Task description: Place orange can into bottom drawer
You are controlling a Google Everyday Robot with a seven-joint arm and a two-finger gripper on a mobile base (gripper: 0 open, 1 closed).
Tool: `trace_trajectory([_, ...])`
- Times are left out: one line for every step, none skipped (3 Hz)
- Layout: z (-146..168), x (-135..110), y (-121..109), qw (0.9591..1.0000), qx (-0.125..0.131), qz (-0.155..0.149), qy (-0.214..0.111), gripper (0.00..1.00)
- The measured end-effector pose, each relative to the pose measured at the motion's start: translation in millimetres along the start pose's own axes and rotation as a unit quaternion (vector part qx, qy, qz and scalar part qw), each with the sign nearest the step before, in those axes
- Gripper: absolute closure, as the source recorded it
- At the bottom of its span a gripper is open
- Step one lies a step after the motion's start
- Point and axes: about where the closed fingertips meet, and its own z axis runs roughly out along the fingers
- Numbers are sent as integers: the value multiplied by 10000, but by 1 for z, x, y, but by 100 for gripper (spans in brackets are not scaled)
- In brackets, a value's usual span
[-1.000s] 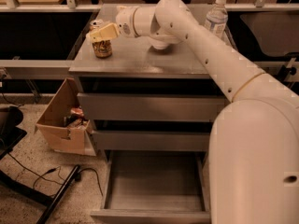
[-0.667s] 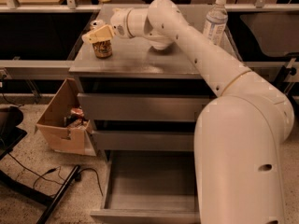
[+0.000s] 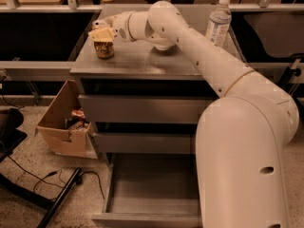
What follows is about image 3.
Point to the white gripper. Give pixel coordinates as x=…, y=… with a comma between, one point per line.
x=120, y=26

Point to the orange soda can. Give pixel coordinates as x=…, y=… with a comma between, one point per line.
x=104, y=50

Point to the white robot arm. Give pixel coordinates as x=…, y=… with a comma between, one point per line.
x=239, y=137

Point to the top grey drawer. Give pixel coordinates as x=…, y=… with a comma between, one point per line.
x=145, y=101

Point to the grey drawer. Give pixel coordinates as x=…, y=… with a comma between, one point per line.
x=151, y=191
x=156, y=138
x=145, y=101

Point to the middle grey drawer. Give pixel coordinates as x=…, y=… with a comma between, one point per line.
x=156, y=138

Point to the bottom grey drawer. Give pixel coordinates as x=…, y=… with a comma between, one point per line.
x=151, y=191

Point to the white ceramic bowl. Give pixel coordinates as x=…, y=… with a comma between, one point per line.
x=162, y=47

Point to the snack packets in box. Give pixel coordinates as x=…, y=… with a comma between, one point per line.
x=76, y=120

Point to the cardboard box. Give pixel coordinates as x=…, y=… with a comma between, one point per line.
x=63, y=130

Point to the clear plastic water bottle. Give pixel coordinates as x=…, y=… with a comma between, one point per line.
x=219, y=23

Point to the black chair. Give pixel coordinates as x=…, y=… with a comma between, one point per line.
x=10, y=136

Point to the metal frame workbench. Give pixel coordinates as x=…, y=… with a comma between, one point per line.
x=38, y=67

